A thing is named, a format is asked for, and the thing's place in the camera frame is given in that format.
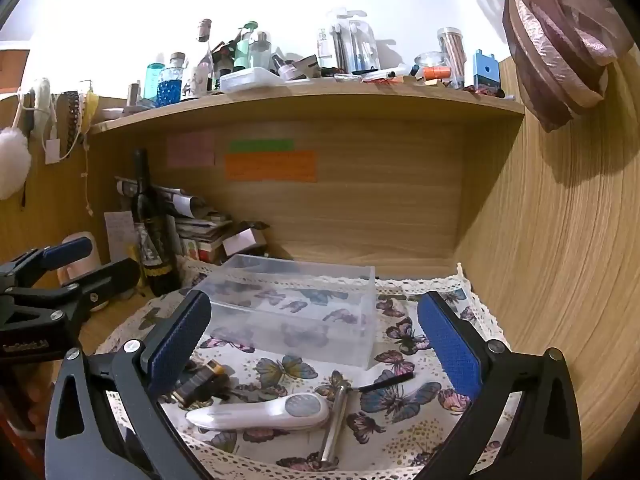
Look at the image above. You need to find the blue box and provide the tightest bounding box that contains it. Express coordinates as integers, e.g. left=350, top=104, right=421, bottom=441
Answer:
left=472, top=50, right=500, bottom=92

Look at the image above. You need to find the clear jar of brown sticks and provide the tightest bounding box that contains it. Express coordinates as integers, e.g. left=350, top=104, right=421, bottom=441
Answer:
left=437, top=27, right=467, bottom=88

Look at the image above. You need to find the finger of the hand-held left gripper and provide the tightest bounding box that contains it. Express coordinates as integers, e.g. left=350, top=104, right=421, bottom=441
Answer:
left=0, top=258, right=142, bottom=347
left=0, top=236, right=95, bottom=295

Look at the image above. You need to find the teal liquid bottle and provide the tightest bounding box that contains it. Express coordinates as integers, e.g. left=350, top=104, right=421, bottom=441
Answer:
left=145, top=62, right=165, bottom=103

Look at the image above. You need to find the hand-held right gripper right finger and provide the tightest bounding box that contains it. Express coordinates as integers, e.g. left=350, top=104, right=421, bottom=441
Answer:
left=415, top=290, right=584, bottom=480

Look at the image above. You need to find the green pump bottle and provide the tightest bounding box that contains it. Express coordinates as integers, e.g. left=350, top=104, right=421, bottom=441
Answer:
left=234, top=21, right=258, bottom=72

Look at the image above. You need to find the white fluffy pompom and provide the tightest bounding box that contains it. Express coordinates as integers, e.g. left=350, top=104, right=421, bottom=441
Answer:
left=0, top=127, right=32, bottom=201

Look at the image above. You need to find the white round puff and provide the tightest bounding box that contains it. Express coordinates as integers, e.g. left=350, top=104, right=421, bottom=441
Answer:
left=30, top=77, right=56, bottom=136

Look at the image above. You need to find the brown pleated hat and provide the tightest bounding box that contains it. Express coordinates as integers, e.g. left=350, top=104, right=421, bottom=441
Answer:
left=502, top=0, right=636, bottom=133

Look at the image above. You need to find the wooden shelf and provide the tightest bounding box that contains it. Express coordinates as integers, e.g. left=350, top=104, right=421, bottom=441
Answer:
left=87, top=80, right=526, bottom=136

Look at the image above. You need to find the dark wine bottle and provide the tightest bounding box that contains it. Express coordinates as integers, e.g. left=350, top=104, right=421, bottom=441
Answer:
left=131, top=149, right=181, bottom=297

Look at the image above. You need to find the tall clear corked bottle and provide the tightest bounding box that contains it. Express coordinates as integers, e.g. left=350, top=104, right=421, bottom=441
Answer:
left=192, top=19, right=216, bottom=96

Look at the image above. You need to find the pink cylindrical cup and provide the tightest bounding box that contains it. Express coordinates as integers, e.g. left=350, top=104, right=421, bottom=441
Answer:
left=57, top=231, right=101, bottom=311

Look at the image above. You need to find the orange sticky note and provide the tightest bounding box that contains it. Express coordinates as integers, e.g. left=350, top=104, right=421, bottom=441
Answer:
left=225, top=151, right=318, bottom=182

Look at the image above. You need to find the metal roller tool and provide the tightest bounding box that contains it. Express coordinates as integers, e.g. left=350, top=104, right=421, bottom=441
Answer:
left=320, top=382, right=353, bottom=463

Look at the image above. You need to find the white paper note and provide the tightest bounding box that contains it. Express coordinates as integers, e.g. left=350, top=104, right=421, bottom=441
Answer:
left=104, top=211, right=138, bottom=266

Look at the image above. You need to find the green sticky note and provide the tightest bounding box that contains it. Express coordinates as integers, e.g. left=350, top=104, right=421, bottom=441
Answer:
left=228, top=139, right=296, bottom=153

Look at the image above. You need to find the white flat plastic case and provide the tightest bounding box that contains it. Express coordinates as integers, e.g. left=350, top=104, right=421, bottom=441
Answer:
left=220, top=66, right=281, bottom=93

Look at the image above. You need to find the clear glass pump bottle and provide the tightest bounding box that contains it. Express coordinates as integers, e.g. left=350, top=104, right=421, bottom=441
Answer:
left=248, top=31, right=272, bottom=70

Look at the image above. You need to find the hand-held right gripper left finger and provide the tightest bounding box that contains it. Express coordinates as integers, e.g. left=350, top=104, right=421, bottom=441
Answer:
left=44, top=290, right=213, bottom=480

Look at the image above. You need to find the butterfly print lace tablecloth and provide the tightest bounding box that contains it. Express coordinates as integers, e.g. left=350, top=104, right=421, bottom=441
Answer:
left=95, top=257, right=516, bottom=480

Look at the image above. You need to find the pink sticky note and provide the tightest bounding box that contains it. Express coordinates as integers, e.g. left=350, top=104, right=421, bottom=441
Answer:
left=167, top=131, right=216, bottom=168

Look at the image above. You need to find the stack of magazines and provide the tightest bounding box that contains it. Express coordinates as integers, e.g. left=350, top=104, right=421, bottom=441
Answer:
left=115, top=176, right=236, bottom=266

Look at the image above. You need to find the small cardboard box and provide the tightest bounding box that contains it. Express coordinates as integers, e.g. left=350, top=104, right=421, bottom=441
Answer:
left=222, top=225, right=271, bottom=259

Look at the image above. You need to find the small clear perfume bottle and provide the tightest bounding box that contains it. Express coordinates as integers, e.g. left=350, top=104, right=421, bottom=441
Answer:
left=316, top=28, right=335, bottom=70

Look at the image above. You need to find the small black brush wand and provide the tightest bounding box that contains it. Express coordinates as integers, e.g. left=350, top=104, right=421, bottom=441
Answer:
left=356, top=371, right=415, bottom=394

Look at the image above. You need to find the brown lace ribbon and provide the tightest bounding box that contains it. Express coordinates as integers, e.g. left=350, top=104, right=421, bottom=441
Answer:
left=62, top=91, right=82, bottom=143

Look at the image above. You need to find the clear plastic storage box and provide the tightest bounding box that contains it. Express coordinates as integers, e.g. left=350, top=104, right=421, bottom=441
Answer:
left=190, top=254, right=377, bottom=371

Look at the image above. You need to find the black and gold bottle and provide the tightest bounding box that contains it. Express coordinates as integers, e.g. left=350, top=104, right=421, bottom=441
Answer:
left=172, top=360, right=231, bottom=406

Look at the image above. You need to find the white handheld facial massager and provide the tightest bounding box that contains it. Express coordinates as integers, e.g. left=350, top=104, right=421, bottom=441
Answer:
left=186, top=392, right=331, bottom=432

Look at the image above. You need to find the clear acrylic organizer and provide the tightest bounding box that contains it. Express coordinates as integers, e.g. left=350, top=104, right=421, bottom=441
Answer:
left=327, top=7, right=382, bottom=73

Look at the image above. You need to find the blue bead corked bottle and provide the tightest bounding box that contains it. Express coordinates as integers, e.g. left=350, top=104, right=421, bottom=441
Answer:
left=157, top=52, right=187, bottom=107

